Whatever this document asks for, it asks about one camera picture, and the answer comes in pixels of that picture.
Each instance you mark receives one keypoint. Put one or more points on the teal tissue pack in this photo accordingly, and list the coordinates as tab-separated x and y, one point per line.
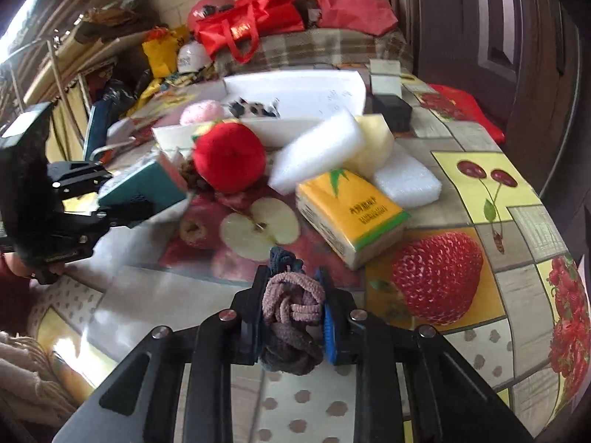
144	189

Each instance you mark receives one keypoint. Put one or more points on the white foam slab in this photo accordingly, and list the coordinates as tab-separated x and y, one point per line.
407	181

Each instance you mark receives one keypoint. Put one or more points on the yellow shopping bag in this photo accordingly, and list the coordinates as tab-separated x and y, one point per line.
161	47

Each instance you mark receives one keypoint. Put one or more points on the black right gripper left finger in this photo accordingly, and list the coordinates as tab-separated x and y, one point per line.
138	400

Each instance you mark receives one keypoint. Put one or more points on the dark red fabric bag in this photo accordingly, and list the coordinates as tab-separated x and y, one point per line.
373	17

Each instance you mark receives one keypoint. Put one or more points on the red tote bag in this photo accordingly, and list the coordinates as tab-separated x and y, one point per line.
240	28

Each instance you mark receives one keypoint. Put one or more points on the pale yellow sponge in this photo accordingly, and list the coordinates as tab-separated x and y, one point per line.
378	149

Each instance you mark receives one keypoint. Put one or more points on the leopard print cloth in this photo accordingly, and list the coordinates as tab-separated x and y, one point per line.
241	108

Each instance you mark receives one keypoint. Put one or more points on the small white open box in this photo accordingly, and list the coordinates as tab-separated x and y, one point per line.
385	77

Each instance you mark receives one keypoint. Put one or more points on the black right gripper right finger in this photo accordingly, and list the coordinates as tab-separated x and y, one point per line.
449	401

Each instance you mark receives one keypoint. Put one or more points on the metal shelf rack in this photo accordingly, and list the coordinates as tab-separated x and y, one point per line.
53	73

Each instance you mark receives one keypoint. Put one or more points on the white cardboard box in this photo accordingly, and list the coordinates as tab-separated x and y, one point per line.
302	98

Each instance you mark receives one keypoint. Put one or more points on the dark wooden door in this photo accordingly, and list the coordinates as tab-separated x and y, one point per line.
520	59

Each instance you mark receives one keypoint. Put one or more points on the plaid covered cabinet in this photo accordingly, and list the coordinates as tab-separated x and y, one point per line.
319	46

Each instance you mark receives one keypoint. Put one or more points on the yellow tissue pack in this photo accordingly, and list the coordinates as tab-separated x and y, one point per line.
354	217

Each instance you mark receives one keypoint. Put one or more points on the red plush apple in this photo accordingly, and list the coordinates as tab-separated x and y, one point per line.
230	157

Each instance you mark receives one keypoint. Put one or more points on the person's left hand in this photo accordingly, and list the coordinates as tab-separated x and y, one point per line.
17	297

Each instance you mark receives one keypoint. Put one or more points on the white foam block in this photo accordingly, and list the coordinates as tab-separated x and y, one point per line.
325	147

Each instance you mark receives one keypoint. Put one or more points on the small black box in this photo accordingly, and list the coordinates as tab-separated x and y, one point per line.
396	112

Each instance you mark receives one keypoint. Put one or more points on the red helmet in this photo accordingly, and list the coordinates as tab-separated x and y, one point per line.
205	8

